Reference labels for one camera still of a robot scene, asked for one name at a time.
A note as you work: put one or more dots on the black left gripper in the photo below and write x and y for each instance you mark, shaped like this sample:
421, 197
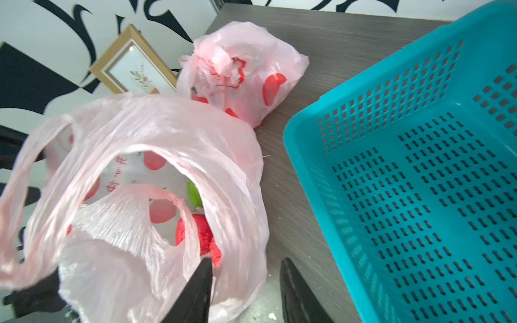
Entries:
40, 303

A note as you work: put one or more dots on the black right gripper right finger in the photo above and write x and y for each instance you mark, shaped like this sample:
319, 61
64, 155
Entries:
299, 303

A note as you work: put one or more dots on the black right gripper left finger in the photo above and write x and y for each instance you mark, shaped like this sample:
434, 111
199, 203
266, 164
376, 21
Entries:
194, 301

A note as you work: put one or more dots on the red apple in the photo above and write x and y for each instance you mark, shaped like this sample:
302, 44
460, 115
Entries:
206, 239

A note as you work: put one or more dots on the pink plastic bag front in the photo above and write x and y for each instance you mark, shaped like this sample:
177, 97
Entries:
128, 256

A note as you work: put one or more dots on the pink plastic bag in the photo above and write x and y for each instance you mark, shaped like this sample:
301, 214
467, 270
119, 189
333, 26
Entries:
241, 69
128, 256

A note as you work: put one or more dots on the green apple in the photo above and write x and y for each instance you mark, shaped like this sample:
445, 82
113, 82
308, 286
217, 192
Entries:
193, 194

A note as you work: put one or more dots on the pink plastic bag rear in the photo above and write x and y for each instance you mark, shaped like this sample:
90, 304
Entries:
241, 69

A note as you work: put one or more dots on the teal perforated plastic basket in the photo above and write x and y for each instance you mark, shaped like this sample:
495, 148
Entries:
410, 169

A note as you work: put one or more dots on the gold framed picture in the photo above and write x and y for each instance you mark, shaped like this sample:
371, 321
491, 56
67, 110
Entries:
131, 65

